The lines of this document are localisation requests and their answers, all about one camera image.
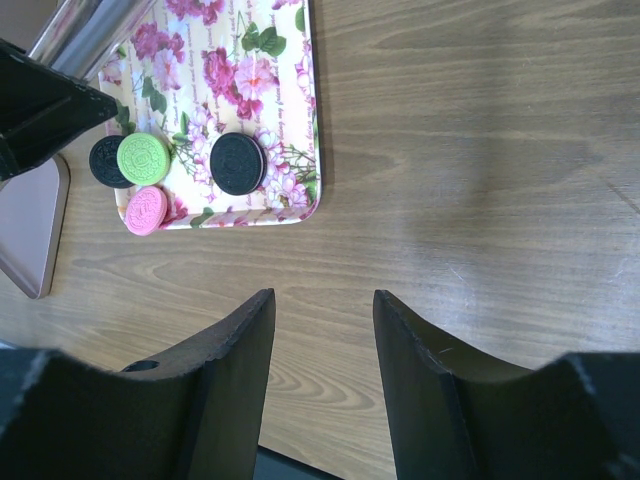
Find pink sandwich cookie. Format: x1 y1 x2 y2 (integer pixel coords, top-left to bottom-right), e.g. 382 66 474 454
125 186 168 236

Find floral serving tray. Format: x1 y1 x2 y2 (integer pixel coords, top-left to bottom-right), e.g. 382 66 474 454
99 1 322 230

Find black sandwich cookie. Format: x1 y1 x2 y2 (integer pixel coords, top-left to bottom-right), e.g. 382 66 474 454
89 135 134 189
210 132 267 196

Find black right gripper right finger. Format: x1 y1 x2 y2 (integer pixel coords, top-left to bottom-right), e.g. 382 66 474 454
373 290 639 479

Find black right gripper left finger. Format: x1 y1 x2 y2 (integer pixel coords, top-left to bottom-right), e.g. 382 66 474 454
1 289 276 479

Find green sandwich cookie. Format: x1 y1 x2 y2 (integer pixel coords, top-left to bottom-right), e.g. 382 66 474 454
116 132 171 186

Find rose gold tin lid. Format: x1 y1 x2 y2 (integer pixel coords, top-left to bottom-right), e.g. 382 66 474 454
1 155 70 299

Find metal tongs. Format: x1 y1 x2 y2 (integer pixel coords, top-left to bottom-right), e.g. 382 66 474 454
28 0 155 82

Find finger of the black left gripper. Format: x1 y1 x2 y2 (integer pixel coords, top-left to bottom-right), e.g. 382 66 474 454
1 40 118 181

